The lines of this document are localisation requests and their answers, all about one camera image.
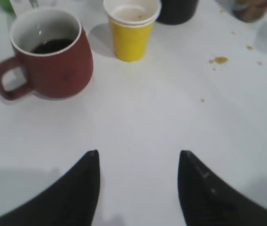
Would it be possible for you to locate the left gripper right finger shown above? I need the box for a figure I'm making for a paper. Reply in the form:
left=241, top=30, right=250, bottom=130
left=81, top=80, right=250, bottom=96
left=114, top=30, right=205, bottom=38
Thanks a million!
left=177, top=150, right=267, bottom=226

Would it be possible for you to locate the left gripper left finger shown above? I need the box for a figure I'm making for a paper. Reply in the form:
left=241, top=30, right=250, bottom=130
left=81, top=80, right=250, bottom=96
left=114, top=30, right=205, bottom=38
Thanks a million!
left=0, top=150, right=101, bottom=226

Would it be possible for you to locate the dark red ceramic mug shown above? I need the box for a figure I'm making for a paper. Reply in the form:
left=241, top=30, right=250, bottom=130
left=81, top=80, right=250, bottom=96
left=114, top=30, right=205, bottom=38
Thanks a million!
left=0, top=8, right=94, bottom=101

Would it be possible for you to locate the brown Nescafe coffee bottle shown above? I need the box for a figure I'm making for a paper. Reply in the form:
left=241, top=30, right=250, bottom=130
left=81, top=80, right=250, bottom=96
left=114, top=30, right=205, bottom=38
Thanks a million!
left=231, top=0, right=267, bottom=23

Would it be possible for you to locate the yellow paper cup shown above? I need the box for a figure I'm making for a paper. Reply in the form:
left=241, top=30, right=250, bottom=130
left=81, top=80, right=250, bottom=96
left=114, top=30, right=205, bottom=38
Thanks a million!
left=103, top=0, right=162, bottom=62

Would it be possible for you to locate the black mug front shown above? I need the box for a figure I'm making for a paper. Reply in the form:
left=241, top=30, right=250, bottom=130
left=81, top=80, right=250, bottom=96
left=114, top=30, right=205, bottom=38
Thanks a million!
left=157, top=0, right=199, bottom=25

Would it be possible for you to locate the white yogurt drink bottle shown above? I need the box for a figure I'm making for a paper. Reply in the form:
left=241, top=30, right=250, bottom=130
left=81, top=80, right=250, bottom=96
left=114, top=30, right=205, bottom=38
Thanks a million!
left=9, top=0, right=56, bottom=16

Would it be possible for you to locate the green soda bottle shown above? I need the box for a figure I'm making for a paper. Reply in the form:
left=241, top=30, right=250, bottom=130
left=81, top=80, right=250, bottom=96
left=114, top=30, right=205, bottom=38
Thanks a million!
left=0, top=0, right=15, bottom=16

